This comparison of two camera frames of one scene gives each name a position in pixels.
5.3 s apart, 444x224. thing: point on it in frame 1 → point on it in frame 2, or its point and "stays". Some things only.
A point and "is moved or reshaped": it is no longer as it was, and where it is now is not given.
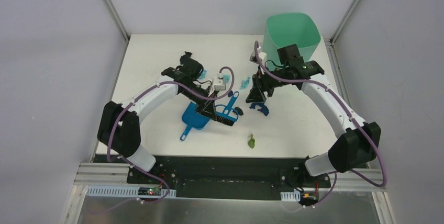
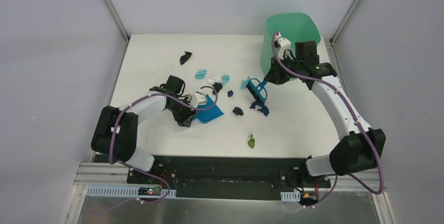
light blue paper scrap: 203,74 stays
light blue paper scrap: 244,83 stays
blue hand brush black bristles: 226,114 is moved or reshaped
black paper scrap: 239,110 stays
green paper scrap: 251,142 stays
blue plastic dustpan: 192,119 is moved or reshaped
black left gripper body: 208,109 → 185,115
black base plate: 232,177 stays
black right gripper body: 262,78 → 281,75
